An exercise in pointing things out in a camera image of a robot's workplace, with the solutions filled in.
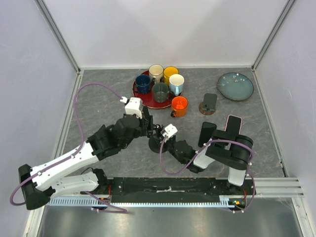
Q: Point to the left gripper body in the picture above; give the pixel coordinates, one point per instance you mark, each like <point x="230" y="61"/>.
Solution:
<point x="142" y="119"/>

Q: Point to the black round-base phone stand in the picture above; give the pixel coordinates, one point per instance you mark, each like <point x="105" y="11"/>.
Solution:
<point x="156" y="138"/>

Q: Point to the black phone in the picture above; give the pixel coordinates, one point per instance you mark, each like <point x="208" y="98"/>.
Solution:
<point x="206" y="132"/>

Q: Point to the pink case smartphone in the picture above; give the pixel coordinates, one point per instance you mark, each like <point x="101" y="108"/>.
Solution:
<point x="233" y="124"/>

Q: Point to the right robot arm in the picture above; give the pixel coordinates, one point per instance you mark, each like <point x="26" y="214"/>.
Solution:
<point x="233" y="151"/>

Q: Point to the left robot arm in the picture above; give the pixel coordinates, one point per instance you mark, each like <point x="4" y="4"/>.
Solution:
<point x="37" y="182"/>

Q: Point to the grey glass mug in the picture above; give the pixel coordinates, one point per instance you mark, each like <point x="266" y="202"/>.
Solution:
<point x="161" y="92"/>

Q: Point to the red round tray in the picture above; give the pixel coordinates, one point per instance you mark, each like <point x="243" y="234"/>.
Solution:
<point x="148" y="99"/>

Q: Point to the orange mug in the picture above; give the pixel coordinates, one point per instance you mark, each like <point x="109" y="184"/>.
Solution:
<point x="179" y="106"/>

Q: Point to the dark blue mug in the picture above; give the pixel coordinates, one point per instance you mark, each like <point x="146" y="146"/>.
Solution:
<point x="142" y="84"/>

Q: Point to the light blue white mug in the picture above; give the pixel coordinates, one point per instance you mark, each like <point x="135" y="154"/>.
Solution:
<point x="176" y="83"/>

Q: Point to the cream mug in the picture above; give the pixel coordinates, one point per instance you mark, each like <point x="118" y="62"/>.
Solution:
<point x="156" y="73"/>

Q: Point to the yellow mug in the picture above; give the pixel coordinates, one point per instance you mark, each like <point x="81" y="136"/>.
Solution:
<point x="168" y="72"/>

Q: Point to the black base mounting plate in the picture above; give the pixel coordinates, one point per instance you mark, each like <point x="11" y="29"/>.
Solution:
<point x="171" y="189"/>

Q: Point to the blue ceramic plate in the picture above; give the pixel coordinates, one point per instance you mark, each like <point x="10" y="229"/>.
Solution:
<point x="235" y="86"/>

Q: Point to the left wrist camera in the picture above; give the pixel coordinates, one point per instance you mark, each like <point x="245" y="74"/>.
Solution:
<point x="133" y="106"/>

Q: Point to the slotted cable duct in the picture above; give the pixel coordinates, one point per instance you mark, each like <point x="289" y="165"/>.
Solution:
<point x="82" y="201"/>

